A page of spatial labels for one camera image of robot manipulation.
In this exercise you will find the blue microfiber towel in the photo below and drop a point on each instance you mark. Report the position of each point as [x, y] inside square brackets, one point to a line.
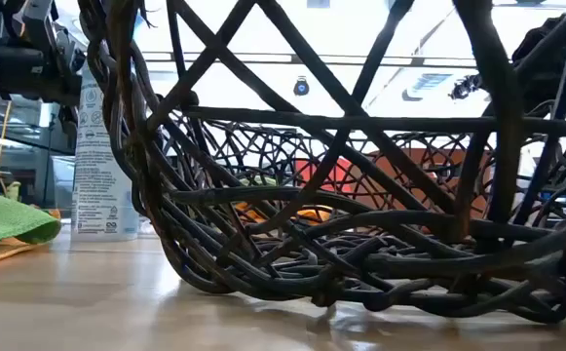
[562, 195]

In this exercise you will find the green microfiber towel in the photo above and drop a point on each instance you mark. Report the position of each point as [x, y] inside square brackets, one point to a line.
[5, 219]

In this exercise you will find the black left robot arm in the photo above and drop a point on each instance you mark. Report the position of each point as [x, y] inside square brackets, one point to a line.
[14, 70]

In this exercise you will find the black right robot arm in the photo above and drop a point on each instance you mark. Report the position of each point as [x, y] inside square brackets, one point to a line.
[543, 53]

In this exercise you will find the red plastic bin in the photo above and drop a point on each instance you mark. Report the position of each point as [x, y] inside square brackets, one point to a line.
[312, 174]

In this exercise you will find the dark woven wicker basket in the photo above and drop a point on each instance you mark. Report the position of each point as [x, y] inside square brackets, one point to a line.
[501, 97]
[255, 128]

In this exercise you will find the clear spray bottle white trigger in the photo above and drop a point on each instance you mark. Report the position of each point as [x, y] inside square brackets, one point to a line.
[100, 185]

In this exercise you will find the blue round wall device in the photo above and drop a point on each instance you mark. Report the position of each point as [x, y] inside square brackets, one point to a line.
[301, 87]

